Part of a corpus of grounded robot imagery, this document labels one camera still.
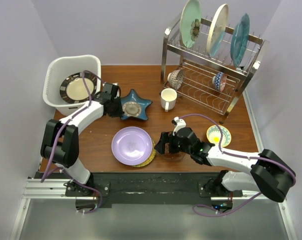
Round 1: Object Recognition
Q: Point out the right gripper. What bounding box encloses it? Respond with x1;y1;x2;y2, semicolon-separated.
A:
154;131;192;155

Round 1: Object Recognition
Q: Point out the blue star-shaped dish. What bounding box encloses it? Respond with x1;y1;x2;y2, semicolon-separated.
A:
121;89;152;121

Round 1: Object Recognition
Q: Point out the black striped plate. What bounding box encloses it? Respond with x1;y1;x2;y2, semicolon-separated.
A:
59;71;97;104

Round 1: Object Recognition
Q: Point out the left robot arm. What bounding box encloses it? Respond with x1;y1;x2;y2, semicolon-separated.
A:
40;83;123;196

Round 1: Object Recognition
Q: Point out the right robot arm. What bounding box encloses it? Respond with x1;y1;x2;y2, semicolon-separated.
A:
154;127;296;203

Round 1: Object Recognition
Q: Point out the white plastic bin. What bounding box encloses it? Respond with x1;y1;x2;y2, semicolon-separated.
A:
43;54;101;116

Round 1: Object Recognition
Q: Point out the yellow patterned plate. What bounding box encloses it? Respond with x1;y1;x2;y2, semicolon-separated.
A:
133;141;156;168

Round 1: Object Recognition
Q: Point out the clear glass dish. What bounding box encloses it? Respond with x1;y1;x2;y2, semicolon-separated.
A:
160;148;185;162

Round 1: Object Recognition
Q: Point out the lavender plate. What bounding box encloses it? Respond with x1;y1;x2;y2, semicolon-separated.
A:
111;126;153;166

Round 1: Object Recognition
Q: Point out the white mug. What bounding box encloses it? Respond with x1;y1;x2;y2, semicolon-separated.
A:
160;88;177;112

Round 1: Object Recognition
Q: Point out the yellow blue small bowl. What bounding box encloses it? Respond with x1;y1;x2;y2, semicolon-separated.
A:
206;125;232;147

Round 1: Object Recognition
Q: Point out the red patterned bowl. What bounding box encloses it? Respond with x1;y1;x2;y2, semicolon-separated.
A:
167;69;185;90

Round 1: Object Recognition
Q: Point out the metal dish rack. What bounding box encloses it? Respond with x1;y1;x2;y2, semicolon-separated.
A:
161;14;269;124

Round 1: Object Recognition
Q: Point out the blue zigzag bowl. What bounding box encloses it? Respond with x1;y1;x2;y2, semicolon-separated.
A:
212;72;227;92

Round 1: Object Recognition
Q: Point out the mint flower plate in rack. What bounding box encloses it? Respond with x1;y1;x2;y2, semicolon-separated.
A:
179;0;202;48

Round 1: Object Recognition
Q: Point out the beige blue plate in rack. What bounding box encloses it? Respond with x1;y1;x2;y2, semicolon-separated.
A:
206;4;229;57

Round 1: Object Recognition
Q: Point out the teal glass plate in rack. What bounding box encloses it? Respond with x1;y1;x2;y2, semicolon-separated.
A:
230;13;250;67

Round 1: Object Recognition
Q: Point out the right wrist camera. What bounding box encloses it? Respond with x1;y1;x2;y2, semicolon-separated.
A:
171;116;186;136

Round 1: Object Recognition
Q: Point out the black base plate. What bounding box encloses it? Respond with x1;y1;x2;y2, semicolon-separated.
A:
58;171;244;210

